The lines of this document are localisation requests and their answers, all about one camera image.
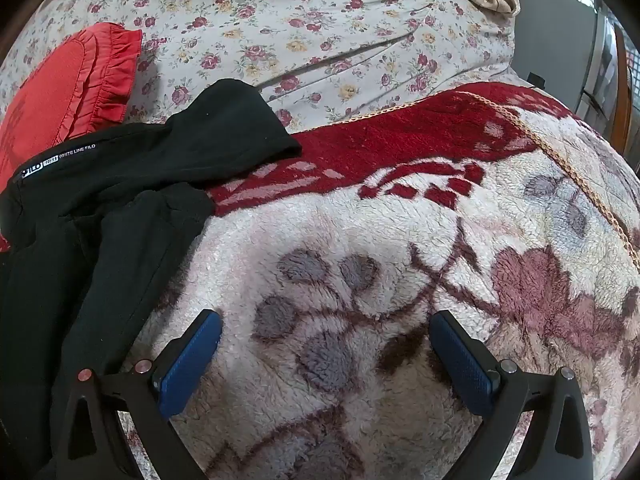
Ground floral fleece blanket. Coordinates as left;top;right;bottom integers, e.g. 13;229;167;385
0;81;640;480

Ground red ruffled pillow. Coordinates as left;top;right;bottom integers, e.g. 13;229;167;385
0;23;144;191

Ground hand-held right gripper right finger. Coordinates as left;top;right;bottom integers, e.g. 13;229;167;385
429;310;594;480

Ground floral bed sheet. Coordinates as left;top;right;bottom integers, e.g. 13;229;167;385
0;0;518;133

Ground grey cabinet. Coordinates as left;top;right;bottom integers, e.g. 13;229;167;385
511;0;601;106

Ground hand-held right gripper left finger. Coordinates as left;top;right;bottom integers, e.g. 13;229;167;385
51;309;224;480

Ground black pants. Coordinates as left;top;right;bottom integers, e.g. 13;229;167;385
0;78;303;480

